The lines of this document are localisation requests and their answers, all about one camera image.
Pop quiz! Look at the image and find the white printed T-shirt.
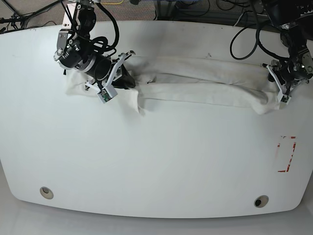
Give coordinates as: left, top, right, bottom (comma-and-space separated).
64, 55, 286, 116

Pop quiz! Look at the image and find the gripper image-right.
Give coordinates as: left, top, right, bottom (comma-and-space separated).
261, 60, 311, 97

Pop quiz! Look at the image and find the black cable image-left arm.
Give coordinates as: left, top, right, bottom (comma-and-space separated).
63, 0, 120, 64

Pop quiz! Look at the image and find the white power strip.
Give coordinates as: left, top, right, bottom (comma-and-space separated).
292, 5, 313, 19

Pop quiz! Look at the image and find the black tripod stand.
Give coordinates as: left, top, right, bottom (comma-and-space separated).
0, 0, 64, 34

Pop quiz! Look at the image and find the left table cable grommet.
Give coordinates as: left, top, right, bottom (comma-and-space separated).
40, 187, 54, 200

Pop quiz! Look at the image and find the right table cable grommet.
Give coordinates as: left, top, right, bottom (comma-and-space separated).
254, 195, 269, 208

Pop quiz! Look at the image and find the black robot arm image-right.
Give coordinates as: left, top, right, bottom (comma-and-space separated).
259, 0, 313, 103

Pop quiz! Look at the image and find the table cable grommet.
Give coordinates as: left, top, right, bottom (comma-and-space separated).
40, 187, 54, 200
254, 195, 269, 208

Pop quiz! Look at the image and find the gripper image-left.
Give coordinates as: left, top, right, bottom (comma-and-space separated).
84, 51, 136, 93

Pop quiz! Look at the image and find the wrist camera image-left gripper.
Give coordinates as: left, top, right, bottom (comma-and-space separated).
97, 85, 117, 103

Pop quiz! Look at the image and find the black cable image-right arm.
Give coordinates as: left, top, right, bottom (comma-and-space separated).
225, 0, 289, 64

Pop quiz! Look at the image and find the red tape rectangle marking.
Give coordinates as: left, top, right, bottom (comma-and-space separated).
274, 136, 297, 173

